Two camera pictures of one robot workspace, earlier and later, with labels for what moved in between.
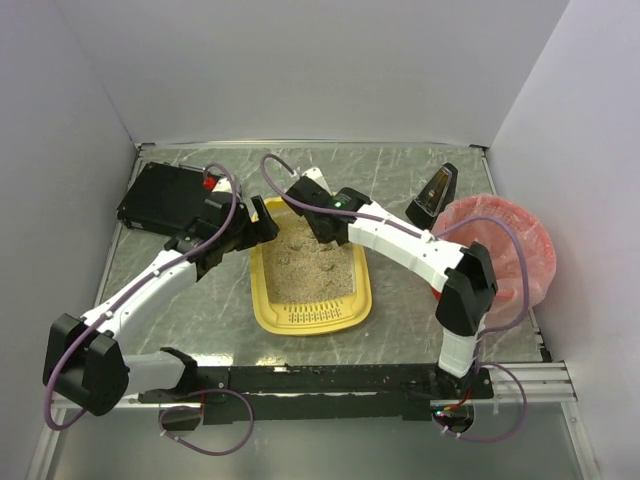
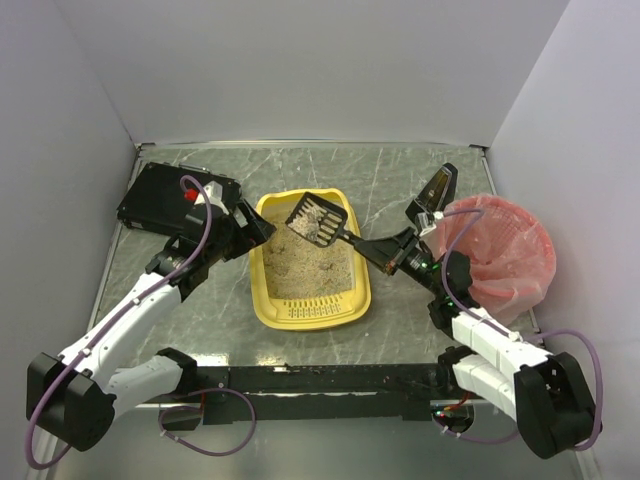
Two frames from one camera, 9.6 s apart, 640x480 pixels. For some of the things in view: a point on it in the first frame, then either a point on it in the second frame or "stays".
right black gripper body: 304,189 → 406,245
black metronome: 433,196 stays
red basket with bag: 521,251 stays
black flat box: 164,197 stays
